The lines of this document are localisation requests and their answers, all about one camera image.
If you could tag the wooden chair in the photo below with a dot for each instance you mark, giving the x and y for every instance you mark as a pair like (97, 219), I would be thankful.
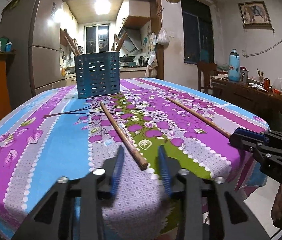
(205, 71)

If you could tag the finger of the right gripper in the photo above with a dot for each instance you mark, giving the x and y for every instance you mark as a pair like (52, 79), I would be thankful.
(270, 160)
(270, 141)

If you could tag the blue perforated utensil holder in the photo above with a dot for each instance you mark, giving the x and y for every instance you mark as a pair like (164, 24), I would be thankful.
(97, 74)

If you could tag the dark window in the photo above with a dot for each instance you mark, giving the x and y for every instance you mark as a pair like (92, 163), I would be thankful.
(198, 32)

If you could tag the floral striped tablecloth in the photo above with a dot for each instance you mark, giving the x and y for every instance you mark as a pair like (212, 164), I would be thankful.
(57, 134)

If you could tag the black wok on stove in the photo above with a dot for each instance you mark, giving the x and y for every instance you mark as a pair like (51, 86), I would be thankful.
(127, 58)

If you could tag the hanging white plastic bag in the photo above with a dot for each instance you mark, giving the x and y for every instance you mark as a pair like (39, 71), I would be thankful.
(162, 37)

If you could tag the grey refrigerator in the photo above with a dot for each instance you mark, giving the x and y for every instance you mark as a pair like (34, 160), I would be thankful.
(33, 28)

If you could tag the dark wooden side table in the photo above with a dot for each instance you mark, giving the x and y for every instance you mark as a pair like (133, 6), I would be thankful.
(262, 104)

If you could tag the blue thermos bottle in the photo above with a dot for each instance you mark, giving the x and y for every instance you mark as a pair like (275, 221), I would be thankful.
(234, 66)

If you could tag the steel range hood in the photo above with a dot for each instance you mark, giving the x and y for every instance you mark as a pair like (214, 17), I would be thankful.
(132, 40)

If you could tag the framed elephant picture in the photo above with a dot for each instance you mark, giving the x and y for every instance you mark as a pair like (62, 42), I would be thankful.
(255, 15)

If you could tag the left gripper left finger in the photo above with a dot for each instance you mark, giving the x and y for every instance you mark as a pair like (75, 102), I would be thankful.
(71, 209)

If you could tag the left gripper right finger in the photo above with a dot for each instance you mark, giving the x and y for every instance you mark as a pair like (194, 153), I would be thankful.
(210, 209)

